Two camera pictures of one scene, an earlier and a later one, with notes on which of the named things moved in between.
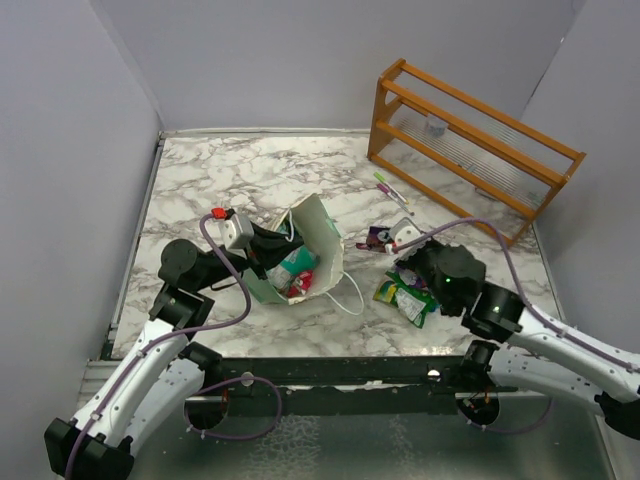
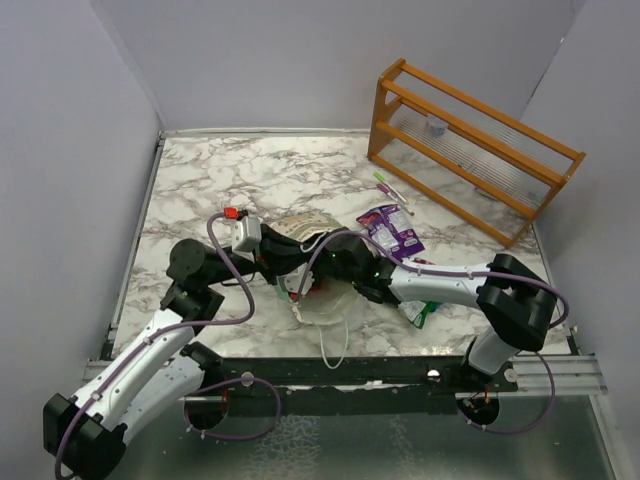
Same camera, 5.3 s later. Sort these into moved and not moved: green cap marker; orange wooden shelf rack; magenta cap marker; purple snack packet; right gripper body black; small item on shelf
Moved: purple snack packet; right gripper body black
Not moved: orange wooden shelf rack; green cap marker; magenta cap marker; small item on shelf
